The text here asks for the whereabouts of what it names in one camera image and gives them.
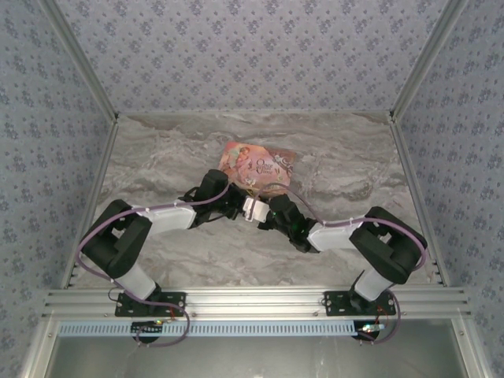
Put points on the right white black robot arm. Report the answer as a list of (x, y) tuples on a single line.
[(334, 236)]

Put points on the left small circuit board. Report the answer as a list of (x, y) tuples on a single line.
[(147, 327)]

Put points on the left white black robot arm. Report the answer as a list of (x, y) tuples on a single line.
[(169, 218)]

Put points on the pink illustrated diary book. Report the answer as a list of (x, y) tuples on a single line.
[(256, 161)]

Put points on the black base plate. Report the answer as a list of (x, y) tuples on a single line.
[(173, 305), (338, 305)]

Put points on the aluminium mounting rail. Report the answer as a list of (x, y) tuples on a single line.
[(256, 299)]

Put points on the aluminium table side rail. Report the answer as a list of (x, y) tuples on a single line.
[(413, 185), (98, 181)]

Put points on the aluminium frame post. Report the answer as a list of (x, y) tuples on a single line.
[(429, 59), (78, 59)]

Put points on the small circuit board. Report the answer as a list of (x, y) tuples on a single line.
[(370, 330), (147, 327)]

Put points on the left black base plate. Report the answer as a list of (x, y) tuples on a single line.
[(173, 305)]

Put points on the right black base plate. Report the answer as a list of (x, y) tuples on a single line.
[(338, 305)]

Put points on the right small circuit board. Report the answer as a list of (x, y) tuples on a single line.
[(370, 330)]

